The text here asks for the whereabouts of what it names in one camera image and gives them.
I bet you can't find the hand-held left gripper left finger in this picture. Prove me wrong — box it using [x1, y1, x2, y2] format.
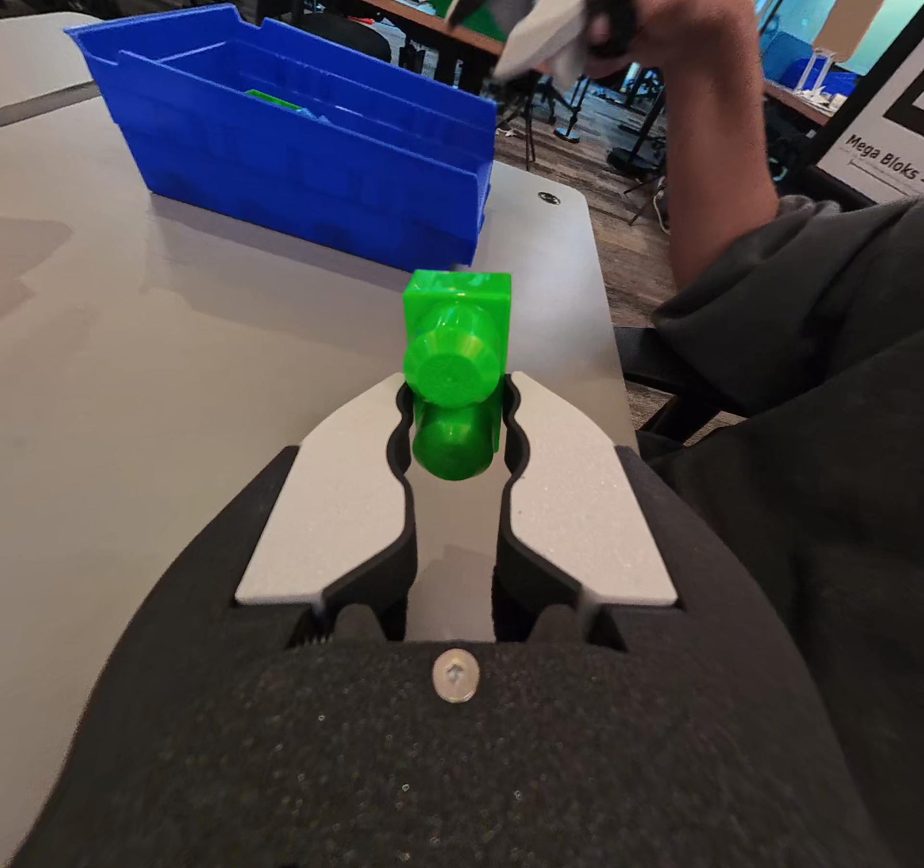
[234, 372, 418, 641]

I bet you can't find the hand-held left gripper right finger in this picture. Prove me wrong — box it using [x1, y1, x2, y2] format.
[497, 370, 681, 641]

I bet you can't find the blue plastic bin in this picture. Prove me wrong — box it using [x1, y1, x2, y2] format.
[64, 3, 499, 270]

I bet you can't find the person's right forearm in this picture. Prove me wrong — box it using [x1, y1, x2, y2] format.
[652, 81, 924, 417]

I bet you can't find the grey desk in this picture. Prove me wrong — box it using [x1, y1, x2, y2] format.
[0, 12, 640, 847]

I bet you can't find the person's right hand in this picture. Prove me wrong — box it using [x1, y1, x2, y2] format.
[583, 0, 765, 91]

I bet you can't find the black tripod stand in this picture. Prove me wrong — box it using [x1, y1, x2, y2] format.
[606, 66, 668, 176]

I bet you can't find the black office chair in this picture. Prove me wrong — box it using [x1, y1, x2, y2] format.
[256, 0, 394, 64]
[614, 326, 730, 444]

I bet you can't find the wooden clipboard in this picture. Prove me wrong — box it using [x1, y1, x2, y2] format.
[819, 0, 898, 64]

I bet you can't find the person's grey sweatshirt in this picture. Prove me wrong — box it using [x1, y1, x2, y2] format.
[639, 334, 924, 868]

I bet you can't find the black white marker sign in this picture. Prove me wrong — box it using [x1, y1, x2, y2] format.
[816, 38, 924, 206]

